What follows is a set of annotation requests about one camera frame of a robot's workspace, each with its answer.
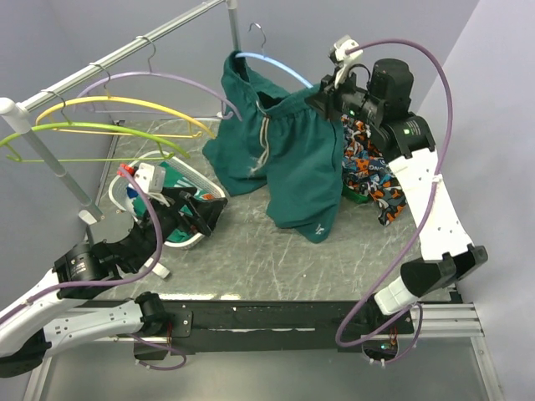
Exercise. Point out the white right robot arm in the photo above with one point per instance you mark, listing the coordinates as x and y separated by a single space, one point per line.
408 147

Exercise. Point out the lime green hanger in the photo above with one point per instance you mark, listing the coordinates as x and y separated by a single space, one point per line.
167 148

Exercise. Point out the purple hanger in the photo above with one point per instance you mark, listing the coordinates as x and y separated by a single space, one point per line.
227 108

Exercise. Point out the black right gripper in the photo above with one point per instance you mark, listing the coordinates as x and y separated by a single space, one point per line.
326 101

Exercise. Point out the silver clothes rack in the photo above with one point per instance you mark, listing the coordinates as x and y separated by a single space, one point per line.
16 115

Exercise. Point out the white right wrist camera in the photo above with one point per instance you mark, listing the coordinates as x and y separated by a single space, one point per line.
344 56

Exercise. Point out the colourful patterned clothes pile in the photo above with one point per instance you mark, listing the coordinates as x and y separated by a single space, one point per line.
362 163

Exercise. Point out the green plastic tray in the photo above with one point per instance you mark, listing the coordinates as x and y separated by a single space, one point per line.
359 194

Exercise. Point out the green jersey shirt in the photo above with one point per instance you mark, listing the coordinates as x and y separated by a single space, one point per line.
171 173

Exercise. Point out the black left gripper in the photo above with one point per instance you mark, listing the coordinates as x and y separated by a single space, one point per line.
206 212

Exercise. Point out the light blue hanger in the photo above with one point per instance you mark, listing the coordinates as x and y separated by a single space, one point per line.
263 57

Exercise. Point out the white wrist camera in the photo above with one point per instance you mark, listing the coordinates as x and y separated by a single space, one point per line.
150 178
344 56

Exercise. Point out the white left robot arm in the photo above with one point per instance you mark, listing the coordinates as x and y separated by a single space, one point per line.
50 318

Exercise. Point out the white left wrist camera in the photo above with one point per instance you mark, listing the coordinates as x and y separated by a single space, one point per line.
150 178

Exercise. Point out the teal green shorts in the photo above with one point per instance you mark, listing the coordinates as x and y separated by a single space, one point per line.
278 141

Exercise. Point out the white laundry basket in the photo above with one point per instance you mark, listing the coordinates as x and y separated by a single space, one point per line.
178 174

